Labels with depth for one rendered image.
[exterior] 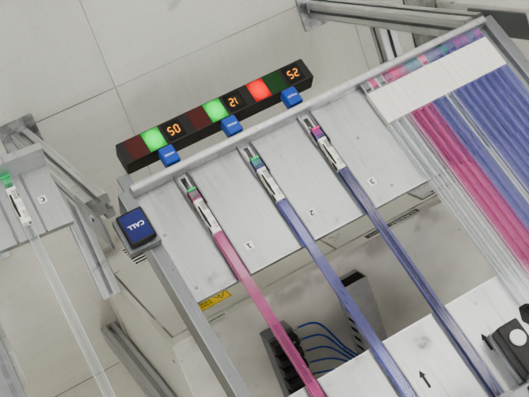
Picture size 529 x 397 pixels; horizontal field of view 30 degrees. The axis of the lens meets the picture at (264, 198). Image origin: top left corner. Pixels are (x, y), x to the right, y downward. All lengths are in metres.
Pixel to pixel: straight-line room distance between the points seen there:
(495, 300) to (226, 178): 0.44
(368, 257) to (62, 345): 0.83
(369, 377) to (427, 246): 0.51
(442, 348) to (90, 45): 1.10
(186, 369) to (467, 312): 0.51
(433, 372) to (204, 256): 0.37
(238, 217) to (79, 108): 0.79
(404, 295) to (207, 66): 0.74
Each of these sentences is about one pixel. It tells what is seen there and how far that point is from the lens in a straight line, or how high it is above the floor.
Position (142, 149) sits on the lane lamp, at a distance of 1.53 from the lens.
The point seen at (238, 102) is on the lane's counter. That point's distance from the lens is 1.58.
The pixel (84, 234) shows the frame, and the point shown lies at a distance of 1.92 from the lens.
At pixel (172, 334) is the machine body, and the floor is 0.58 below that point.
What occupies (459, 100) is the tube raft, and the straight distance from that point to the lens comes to 1.62.
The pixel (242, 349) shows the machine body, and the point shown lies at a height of 0.62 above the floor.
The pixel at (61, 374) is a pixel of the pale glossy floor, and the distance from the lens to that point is 2.35.
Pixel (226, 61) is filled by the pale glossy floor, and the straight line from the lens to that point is 2.28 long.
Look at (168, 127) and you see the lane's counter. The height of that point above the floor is 0.65.
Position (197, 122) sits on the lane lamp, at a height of 0.66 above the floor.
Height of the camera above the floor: 2.10
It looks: 62 degrees down
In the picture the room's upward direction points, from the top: 119 degrees clockwise
